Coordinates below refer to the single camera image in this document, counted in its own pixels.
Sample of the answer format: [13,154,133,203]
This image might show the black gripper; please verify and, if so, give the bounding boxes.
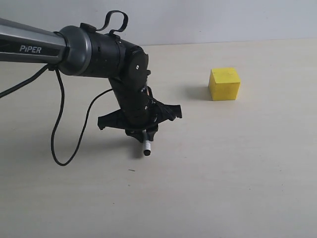
[98,96,182,143]

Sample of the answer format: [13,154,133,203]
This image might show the black and white marker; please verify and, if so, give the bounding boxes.
[143,131,151,156]

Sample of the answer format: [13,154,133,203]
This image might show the yellow foam cube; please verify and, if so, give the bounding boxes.
[208,67,241,101]

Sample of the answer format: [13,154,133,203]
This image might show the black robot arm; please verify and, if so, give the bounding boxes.
[0,19,182,141]

